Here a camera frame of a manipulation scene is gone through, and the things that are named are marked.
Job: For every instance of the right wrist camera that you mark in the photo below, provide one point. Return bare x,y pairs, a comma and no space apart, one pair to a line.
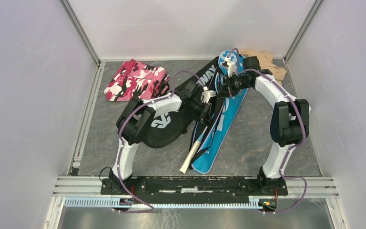
230,66

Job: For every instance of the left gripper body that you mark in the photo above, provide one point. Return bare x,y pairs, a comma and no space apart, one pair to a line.
197,109

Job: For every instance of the black Crossway racket cover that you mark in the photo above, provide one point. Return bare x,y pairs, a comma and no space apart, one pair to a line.
168,127

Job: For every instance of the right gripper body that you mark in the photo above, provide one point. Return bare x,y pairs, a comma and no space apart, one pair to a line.
237,83

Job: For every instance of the blue frame badminton racket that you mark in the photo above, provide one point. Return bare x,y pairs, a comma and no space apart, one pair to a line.
193,150

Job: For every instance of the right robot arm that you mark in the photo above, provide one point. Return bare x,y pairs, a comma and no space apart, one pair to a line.
290,117

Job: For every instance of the pink camouflage cloth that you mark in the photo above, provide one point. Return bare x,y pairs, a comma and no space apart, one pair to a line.
137,79

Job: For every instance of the beige cloth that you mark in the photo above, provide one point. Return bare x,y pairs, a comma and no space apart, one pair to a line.
266,62

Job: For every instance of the blue Sport racket cover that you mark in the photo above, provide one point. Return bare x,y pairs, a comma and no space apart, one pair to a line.
210,140

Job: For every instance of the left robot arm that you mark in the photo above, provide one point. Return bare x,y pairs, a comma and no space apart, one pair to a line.
137,117

